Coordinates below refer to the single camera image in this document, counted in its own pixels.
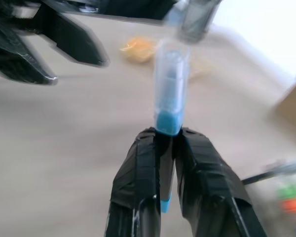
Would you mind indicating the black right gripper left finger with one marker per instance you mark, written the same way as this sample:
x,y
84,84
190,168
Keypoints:
x,y
135,177

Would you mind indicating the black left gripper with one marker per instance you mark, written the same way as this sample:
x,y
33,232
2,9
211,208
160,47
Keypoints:
x,y
19,12

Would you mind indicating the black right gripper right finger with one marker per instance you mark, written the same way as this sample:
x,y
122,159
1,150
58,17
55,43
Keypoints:
x,y
212,187

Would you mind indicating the blue pen with clear cap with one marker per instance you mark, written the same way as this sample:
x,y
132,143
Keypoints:
x,y
175,14
171,98

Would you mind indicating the grey mesh pen holder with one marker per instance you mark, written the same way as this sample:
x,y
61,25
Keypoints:
x,y
199,19

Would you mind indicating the green and orange item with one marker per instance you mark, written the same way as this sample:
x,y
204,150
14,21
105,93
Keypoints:
x,y
292,197

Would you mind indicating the yellow crumpled object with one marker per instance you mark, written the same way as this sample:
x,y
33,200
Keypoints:
x,y
137,50

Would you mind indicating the brown cardboard box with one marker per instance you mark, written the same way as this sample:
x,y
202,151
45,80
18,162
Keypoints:
x,y
292,108

